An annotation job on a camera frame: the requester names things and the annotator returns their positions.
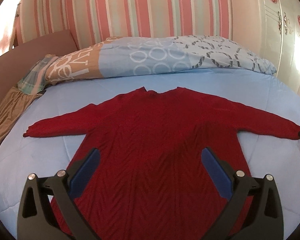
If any red knit sweater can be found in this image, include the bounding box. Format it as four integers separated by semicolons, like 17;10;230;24
25;88;300;239

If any light blue bed sheet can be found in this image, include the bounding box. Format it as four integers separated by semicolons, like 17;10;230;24
0;69;300;236

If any tan satin cloth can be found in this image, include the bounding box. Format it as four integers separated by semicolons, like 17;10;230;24
0;86;44;145

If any white wardrobe with flowers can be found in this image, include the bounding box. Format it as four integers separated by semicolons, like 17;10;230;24
258;0;300;96

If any plaid pastel pillow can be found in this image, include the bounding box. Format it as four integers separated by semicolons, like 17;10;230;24
17;54;59;95

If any pink brown headboard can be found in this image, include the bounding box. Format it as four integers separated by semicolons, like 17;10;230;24
0;30;78;103

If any blue patterned folded duvet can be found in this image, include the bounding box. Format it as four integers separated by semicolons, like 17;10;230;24
45;35;277;85

